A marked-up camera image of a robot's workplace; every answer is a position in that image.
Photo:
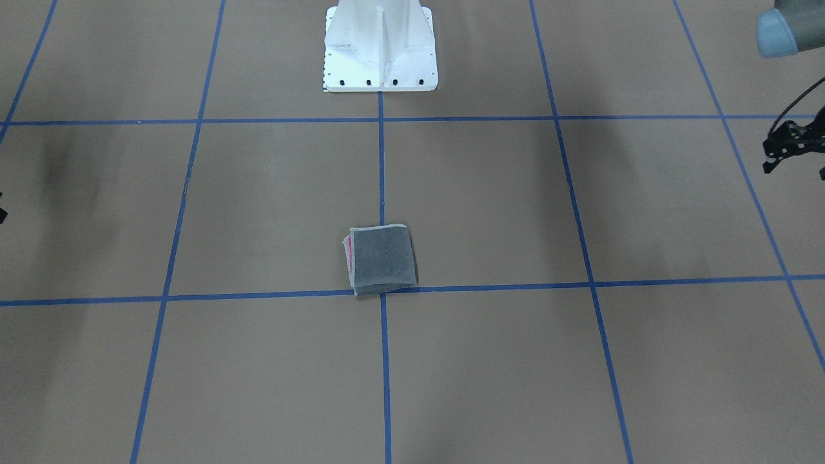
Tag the pink and grey towel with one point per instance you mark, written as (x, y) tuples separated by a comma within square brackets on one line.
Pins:
[(380, 259)]

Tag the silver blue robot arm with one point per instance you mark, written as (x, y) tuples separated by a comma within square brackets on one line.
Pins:
[(790, 27)]

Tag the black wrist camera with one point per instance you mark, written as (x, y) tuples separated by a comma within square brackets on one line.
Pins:
[(792, 140)]

